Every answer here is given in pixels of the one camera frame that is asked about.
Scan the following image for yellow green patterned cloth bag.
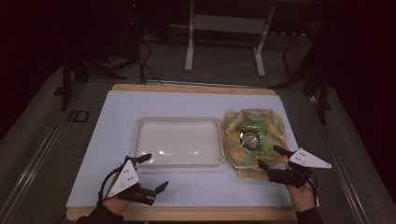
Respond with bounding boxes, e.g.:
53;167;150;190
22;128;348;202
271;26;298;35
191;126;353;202
220;107;290;181

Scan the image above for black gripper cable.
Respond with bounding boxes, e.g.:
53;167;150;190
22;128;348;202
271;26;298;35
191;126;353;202
306;169;319;208
97;161;128;206

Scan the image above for black floor cables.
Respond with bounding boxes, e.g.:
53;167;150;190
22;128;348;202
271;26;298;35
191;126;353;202
122;18;163;86

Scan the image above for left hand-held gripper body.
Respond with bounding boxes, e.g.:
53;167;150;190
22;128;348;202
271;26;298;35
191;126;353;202
107;156;157;206

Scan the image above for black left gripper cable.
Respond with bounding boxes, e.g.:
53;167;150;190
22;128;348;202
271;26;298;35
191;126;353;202
97;161;128;206

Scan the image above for white table mat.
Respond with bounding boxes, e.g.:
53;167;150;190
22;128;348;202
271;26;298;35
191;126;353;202
65;90;320;209

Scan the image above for black metal stand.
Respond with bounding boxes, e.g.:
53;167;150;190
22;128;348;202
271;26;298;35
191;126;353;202
53;52;128;112
268;66;332;126

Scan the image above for green snack packet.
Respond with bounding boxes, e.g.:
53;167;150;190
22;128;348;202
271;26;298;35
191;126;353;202
235;122;268;156

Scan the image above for black rectangular floor bracket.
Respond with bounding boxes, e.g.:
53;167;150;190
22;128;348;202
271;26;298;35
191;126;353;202
67;109;91;123

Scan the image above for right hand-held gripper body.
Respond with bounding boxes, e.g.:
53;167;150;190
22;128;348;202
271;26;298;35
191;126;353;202
267;147;332;189

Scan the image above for person's right hand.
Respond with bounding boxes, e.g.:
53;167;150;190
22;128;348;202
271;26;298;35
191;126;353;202
287;182;318;215

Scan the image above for person's left hand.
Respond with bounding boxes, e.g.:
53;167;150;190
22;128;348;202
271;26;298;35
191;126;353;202
100;193;142;217

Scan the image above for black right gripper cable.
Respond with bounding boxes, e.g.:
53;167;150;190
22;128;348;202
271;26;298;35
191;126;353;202
306;169;319;208

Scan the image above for white metal stand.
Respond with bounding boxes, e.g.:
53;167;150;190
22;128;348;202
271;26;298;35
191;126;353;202
184;0;276;78

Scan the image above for white plastic tray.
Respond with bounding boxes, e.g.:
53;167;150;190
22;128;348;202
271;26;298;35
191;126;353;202
132;116;227;169

